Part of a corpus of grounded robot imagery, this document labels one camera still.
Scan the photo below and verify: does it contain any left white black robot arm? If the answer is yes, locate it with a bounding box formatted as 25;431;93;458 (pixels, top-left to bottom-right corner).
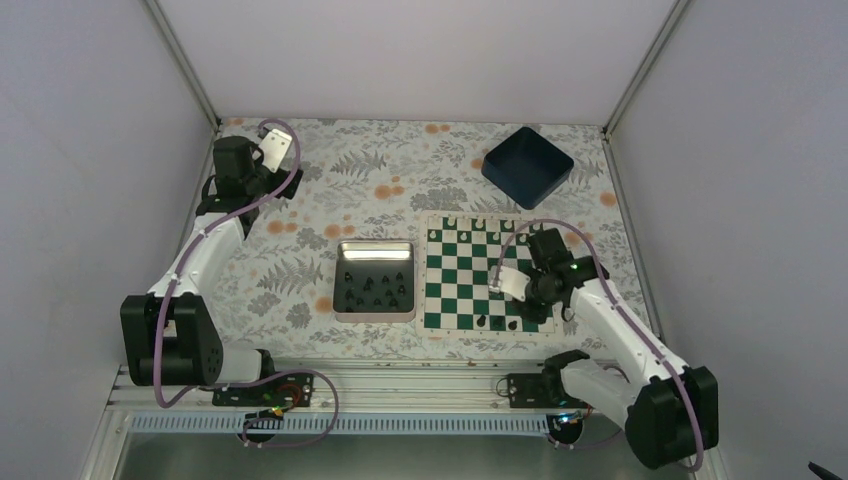
119;129;303;405

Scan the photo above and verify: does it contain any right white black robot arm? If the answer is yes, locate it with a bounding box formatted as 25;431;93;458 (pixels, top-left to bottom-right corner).
489;219;719;472

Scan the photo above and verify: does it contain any green white chess board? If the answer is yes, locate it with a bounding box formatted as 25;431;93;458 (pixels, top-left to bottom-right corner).
415;210;564;342

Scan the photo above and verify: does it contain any metal tin of chess pieces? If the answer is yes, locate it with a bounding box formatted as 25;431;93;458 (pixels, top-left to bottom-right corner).
332;239;417;324

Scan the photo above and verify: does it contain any dark blue square bin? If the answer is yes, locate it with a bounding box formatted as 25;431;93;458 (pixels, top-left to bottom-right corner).
481;126;575;210

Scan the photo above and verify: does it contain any floral patterned table mat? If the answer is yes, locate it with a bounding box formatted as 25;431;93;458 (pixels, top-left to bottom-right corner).
195;117;660;362

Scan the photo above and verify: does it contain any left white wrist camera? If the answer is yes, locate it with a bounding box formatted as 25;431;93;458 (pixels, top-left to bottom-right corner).
258;129;293;173

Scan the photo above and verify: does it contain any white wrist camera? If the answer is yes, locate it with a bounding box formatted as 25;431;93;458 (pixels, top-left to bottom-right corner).
258;129;293;173
488;265;531;302

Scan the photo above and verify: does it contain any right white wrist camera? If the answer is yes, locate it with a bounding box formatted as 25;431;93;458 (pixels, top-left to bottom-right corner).
488;265;531;302

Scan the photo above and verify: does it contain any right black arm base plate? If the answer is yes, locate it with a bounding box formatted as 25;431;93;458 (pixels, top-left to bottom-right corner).
495;373;567;409

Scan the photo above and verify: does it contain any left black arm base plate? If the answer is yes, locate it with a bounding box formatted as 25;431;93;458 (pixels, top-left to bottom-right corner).
212;373;314;409

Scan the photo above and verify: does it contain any aluminium front rail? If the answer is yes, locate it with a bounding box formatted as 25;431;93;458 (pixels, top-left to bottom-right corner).
106;359;542;414

